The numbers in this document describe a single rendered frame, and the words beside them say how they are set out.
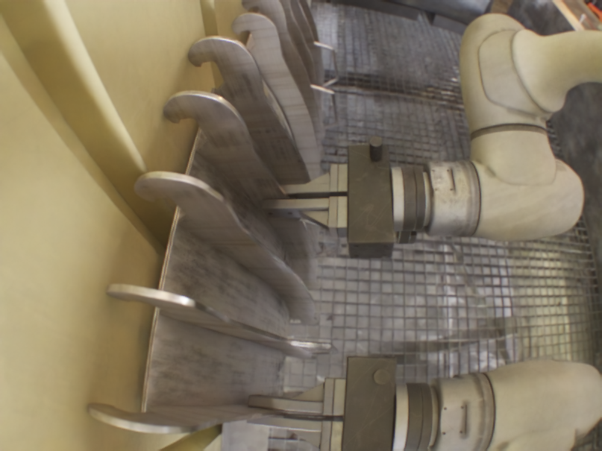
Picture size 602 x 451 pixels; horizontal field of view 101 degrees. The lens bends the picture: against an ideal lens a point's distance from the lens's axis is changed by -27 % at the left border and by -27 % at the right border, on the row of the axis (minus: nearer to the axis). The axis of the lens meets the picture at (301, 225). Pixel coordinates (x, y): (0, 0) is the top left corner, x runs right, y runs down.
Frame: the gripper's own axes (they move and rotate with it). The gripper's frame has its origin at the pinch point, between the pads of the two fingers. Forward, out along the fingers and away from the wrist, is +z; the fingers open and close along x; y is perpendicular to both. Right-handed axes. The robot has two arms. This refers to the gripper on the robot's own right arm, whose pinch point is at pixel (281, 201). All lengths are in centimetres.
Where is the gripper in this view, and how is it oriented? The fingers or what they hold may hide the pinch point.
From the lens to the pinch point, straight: 41.8
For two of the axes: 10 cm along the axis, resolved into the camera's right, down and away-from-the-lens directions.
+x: -0.7, 9.1, -4.2
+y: -1.8, -4.2, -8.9
